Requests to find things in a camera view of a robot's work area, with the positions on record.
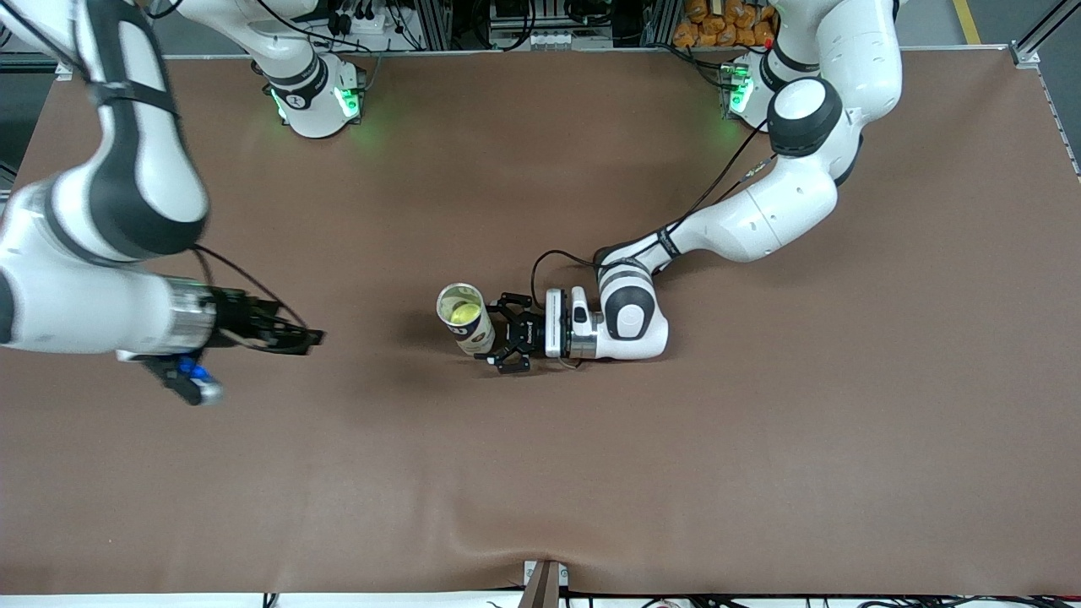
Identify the camera mount post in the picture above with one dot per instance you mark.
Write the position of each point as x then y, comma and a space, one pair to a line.
543, 591

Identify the white power strip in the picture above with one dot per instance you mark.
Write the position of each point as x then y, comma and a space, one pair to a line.
376, 25

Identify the yellow tennis ball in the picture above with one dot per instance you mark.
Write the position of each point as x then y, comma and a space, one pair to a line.
464, 314

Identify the aluminium frame post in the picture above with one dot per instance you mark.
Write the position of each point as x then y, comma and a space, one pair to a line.
657, 24
435, 25

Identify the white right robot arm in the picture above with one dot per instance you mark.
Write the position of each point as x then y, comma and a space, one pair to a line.
127, 186

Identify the aluminium frame strut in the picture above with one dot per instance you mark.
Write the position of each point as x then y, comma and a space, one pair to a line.
1047, 25

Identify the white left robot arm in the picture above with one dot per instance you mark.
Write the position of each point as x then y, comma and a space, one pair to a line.
760, 219

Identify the white terminal block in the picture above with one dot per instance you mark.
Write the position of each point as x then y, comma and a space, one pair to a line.
553, 40

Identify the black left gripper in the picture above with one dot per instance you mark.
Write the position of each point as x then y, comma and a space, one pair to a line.
529, 332

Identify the silver tennis ball can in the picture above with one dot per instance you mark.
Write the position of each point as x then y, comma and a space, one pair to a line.
477, 340

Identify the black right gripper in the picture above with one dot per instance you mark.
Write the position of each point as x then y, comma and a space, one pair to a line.
233, 317

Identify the brown table cover mat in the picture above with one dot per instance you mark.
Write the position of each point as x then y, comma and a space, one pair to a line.
591, 464

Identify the orange mesh bag pile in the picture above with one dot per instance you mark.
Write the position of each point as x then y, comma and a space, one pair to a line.
709, 25

